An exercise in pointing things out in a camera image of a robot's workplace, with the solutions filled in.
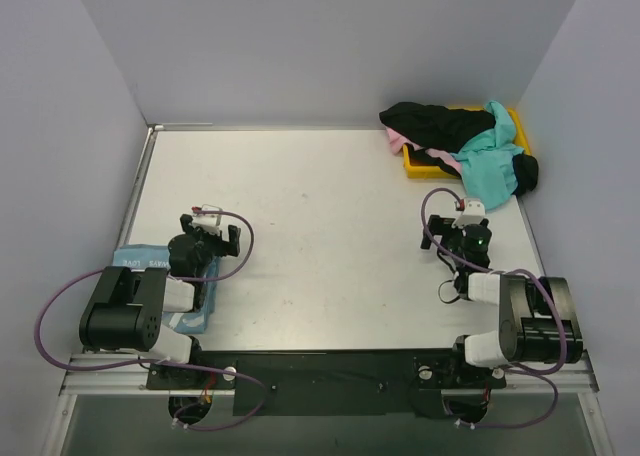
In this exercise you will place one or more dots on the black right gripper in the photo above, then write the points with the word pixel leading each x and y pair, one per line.
pixel 445 226

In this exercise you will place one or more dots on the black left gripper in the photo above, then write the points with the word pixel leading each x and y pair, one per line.
pixel 211 235

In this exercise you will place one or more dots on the black t shirt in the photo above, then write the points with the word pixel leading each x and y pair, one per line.
pixel 439 127

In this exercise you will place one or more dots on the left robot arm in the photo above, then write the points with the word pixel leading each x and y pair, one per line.
pixel 153 301

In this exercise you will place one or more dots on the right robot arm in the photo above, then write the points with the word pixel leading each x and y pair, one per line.
pixel 536 318

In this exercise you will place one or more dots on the folded light blue t shirt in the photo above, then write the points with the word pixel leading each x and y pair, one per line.
pixel 139 257

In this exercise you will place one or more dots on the teal t shirt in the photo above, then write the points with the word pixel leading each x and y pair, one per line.
pixel 487 160

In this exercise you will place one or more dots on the yellow plastic bin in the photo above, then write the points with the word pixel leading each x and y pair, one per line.
pixel 416 170

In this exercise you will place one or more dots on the pink t shirt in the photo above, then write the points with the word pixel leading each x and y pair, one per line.
pixel 427 157

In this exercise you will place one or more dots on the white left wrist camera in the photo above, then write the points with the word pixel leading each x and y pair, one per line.
pixel 207 218

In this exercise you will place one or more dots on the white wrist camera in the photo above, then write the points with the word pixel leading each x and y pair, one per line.
pixel 207 218
pixel 471 211

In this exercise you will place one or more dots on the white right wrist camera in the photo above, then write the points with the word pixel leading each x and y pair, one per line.
pixel 471 211

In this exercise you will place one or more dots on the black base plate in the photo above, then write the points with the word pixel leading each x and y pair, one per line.
pixel 336 382

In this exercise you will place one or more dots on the aluminium front rail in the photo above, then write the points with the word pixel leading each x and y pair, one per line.
pixel 131 380

